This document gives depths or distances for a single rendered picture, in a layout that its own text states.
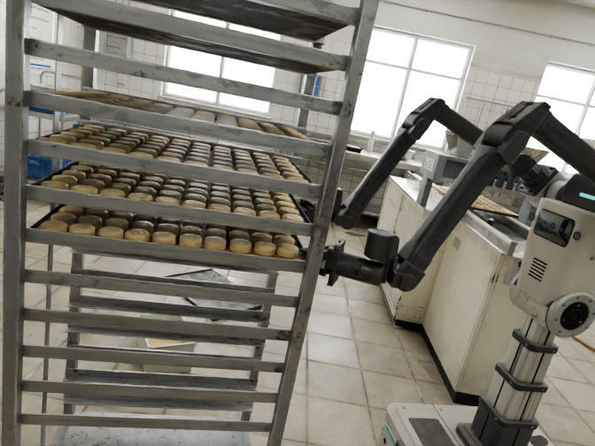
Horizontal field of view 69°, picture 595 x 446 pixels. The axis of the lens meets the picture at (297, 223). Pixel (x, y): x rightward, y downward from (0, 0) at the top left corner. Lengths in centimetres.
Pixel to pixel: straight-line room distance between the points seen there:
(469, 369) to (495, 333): 23
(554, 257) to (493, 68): 476
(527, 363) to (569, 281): 32
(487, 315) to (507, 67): 432
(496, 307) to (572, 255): 87
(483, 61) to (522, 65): 48
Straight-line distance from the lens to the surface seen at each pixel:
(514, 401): 172
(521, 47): 626
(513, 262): 221
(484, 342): 237
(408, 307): 297
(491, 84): 612
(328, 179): 92
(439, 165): 274
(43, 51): 96
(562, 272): 151
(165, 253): 98
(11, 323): 109
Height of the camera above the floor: 132
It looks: 15 degrees down
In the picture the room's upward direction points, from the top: 11 degrees clockwise
